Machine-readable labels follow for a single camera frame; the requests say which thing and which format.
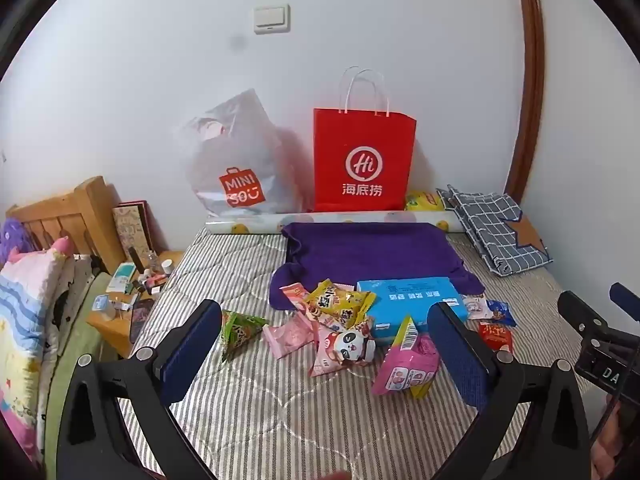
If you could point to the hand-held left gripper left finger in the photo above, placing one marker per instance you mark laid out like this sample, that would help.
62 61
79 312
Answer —
192 350

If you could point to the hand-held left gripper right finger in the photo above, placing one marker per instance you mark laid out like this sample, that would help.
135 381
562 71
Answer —
460 360

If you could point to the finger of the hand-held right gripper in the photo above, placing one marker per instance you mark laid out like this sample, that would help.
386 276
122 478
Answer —
627 300
585 317

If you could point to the small red snack packet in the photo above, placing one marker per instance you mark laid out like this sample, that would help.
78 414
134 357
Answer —
495 337

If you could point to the green triangular snack packet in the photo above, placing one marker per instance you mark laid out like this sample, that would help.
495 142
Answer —
237 335

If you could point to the large pink cartoon packet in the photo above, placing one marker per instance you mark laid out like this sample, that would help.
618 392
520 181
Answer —
405 365

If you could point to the small white snack packet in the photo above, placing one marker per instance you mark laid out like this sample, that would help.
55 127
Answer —
477 305

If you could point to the small blue snack packet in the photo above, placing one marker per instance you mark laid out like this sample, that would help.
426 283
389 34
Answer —
500 310

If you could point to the small pink snack packet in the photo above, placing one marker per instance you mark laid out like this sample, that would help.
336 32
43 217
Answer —
285 340

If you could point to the pale pink pastry packet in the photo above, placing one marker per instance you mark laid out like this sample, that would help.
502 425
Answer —
322 360

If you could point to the red white snack packet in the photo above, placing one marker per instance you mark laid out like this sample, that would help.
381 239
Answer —
320 319

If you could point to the yellow triangular snack packet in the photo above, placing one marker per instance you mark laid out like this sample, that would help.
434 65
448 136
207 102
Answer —
335 302

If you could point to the purple cloth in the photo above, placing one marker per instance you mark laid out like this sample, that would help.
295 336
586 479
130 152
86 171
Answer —
370 255

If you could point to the dark phone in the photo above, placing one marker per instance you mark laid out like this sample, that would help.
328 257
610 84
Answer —
141 320

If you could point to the light blue flat box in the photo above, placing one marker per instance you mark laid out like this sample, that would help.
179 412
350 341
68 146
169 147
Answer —
400 305

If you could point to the wooden nightstand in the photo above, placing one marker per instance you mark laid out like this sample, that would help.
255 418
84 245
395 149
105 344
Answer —
112 332

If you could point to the small white jar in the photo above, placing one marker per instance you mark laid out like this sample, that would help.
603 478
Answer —
167 266

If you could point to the teal white carton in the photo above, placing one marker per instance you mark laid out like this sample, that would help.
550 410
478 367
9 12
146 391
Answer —
121 279

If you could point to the grey striped bed mattress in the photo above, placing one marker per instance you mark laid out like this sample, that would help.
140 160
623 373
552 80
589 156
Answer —
280 410

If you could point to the panda face snack packet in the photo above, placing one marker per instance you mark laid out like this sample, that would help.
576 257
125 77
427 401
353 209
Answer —
350 345

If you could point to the pink orange strip packet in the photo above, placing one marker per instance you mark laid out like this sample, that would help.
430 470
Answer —
295 297

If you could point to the green bed sheet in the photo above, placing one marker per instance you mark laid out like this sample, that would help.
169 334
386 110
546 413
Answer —
65 370

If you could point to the grey plaid cloth with star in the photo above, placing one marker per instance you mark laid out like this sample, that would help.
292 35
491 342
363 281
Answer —
490 230

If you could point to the white printed paper roll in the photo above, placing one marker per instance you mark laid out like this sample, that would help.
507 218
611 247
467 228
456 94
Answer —
240 225

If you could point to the patterned hardcover book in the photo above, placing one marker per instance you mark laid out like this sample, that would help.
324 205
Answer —
130 230

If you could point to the yellow chips bag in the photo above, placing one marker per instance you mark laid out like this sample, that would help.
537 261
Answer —
422 202

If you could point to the pink plush toy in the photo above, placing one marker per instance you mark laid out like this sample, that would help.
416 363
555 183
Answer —
59 247

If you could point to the colourful cartoon pillow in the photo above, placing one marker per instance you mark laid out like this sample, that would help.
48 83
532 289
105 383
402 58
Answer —
25 310

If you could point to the wooden headboard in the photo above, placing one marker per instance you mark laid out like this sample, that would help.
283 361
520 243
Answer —
90 210

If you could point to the white plastic shopping bag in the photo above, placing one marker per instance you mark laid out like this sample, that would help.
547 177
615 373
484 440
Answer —
240 160

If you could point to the purple plush toy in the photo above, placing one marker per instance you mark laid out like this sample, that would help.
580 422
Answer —
12 240

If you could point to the red paper shopping bag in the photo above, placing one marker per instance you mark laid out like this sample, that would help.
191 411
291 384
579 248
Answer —
365 135

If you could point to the brown wooden door frame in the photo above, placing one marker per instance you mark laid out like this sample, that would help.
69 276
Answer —
530 85

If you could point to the white light switch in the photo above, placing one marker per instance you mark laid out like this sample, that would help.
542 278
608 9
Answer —
271 19

